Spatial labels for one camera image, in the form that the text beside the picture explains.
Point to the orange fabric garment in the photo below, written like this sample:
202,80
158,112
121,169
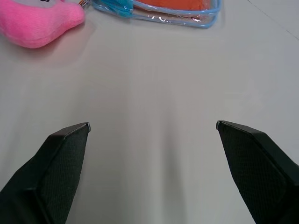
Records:
172,4

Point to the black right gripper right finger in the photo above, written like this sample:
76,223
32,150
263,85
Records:
254,168

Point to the clear blue-trimmed zipper pouch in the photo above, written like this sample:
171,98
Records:
205,19

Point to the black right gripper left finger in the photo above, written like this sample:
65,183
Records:
53,168

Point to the pink plush toy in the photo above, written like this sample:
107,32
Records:
35,21

